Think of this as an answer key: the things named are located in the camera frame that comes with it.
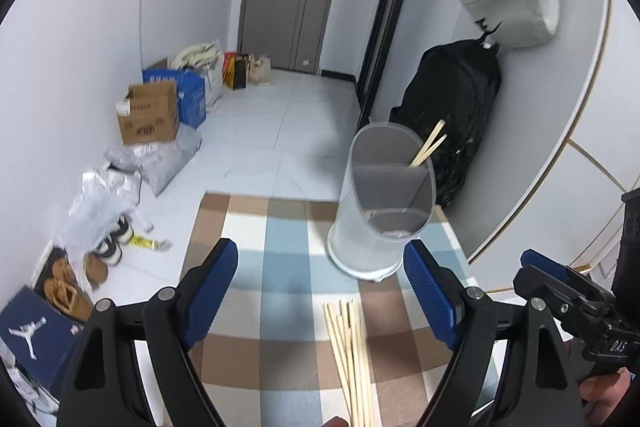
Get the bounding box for person's right hand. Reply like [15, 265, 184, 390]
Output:
[579, 369, 632, 426]

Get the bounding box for navy Jordan shoe box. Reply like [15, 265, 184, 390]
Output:
[0, 286, 81, 399]

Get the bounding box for tan suede shoes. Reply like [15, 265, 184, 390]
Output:
[43, 254, 108, 323]

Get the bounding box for black white sneakers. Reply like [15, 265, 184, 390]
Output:
[93, 215, 134, 265]

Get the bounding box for yellow tube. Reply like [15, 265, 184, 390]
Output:
[129, 234, 172, 251]

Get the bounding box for checkered table mat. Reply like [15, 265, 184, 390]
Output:
[184, 193, 450, 426]

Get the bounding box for clear plastic bag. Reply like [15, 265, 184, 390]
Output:
[53, 168, 142, 257]

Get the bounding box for grey plastic parcel bag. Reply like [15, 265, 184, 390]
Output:
[105, 124, 202, 197]

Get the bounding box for chopstick in holder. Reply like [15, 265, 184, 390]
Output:
[410, 134, 448, 168]
[413, 119, 446, 158]

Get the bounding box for translucent grey utensil holder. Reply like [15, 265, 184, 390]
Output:
[326, 122, 436, 282]

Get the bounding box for brown cardboard box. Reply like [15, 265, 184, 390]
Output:
[116, 81, 179, 145]

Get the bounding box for black backpack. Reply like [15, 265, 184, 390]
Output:
[390, 37, 501, 208]

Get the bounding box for blue cardboard box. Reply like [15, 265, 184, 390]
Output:
[142, 67, 206, 129]

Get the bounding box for cream canvas bag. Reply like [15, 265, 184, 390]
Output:
[171, 40, 224, 114]

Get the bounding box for red black paper bag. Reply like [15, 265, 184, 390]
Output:
[222, 52, 250, 90]

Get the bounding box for beige plastic bag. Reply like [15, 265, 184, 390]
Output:
[247, 54, 272, 86]

